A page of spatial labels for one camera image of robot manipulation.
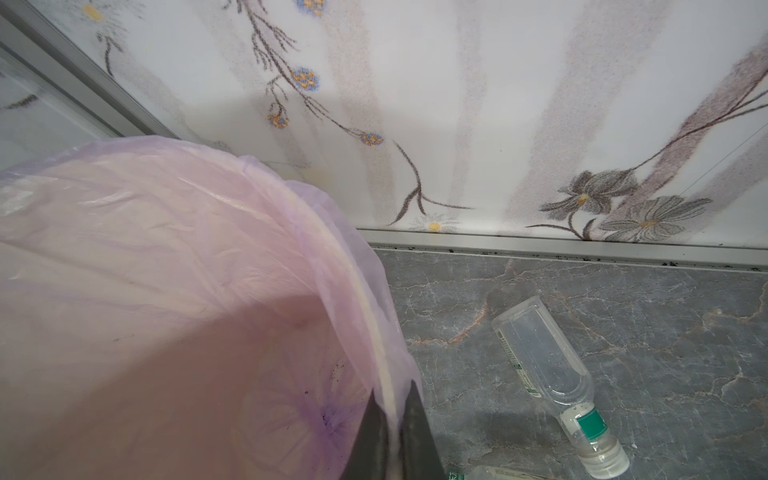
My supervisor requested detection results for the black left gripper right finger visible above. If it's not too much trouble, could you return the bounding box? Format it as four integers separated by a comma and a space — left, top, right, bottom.
400, 380, 447, 480

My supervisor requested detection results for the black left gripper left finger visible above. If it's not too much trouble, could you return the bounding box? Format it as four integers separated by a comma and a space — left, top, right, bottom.
340, 391, 389, 480

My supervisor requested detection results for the clear bottle green white cap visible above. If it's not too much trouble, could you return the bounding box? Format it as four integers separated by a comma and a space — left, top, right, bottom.
491, 296, 630, 479

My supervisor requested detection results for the cream bin with pink liner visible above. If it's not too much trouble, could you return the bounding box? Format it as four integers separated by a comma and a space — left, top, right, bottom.
1, 136, 421, 479

